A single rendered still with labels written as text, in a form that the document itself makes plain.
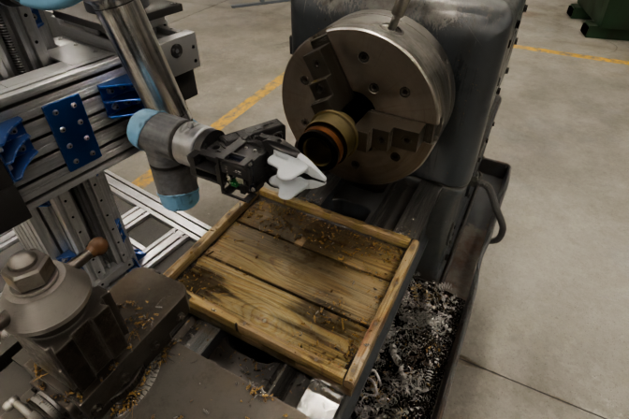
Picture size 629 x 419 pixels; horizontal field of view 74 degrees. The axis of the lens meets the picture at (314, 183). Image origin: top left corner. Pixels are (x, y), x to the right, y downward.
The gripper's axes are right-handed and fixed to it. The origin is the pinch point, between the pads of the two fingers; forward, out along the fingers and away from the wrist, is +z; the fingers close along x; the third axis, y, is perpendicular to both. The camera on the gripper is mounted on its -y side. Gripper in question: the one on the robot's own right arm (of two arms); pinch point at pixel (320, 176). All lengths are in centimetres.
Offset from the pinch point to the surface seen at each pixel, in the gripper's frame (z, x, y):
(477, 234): 24, -54, -60
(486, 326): 38, -108, -71
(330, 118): -3.0, 4.6, -9.3
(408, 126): 8.0, 2.3, -16.7
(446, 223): 16.2, -31.5, -35.0
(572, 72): 57, -108, -363
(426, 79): 9.0, 10.0, -19.5
